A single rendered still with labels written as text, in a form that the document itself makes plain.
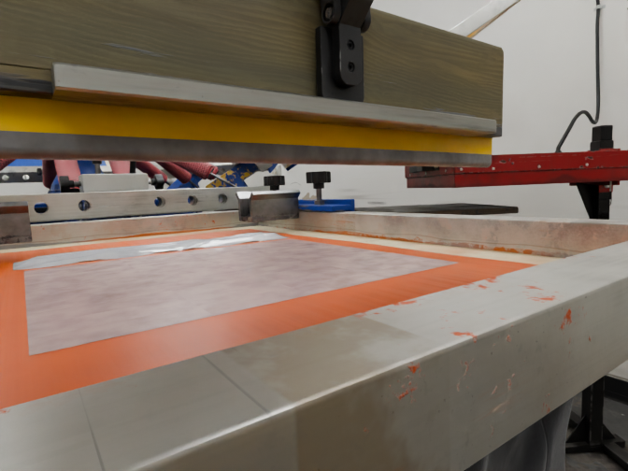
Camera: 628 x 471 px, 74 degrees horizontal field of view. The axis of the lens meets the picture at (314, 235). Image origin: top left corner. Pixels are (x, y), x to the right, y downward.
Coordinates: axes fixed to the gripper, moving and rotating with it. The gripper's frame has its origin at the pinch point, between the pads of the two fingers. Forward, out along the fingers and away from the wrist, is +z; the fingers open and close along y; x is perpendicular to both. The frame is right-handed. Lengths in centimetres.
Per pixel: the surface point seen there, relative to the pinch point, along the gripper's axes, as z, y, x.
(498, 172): 4, -47, 98
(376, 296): 14.6, 1.1, 3.4
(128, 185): 5, -72, 3
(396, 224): 12.3, -18.6, 25.9
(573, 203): 17, -71, 201
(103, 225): 12, -60, -5
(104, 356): 14.8, 0.1, -13.5
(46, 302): 14.8, -14.5, -15.2
